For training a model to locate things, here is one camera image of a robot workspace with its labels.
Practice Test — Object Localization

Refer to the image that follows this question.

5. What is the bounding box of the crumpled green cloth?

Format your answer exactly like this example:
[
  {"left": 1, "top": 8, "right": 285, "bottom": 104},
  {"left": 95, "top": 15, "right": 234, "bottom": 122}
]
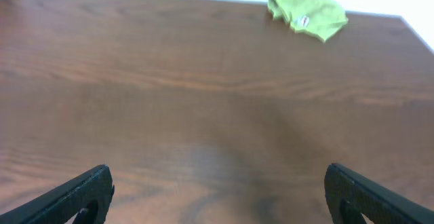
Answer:
[{"left": 267, "top": 0, "right": 349, "bottom": 43}]

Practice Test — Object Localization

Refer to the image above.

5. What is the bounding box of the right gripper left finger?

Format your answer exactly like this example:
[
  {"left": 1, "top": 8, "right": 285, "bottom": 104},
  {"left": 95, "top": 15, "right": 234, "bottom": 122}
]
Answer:
[{"left": 1, "top": 164, "right": 115, "bottom": 224}]

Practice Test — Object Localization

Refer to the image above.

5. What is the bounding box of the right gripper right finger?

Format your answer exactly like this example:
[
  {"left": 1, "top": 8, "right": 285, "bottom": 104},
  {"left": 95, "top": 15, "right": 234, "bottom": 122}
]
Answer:
[{"left": 324, "top": 163, "right": 433, "bottom": 224}]

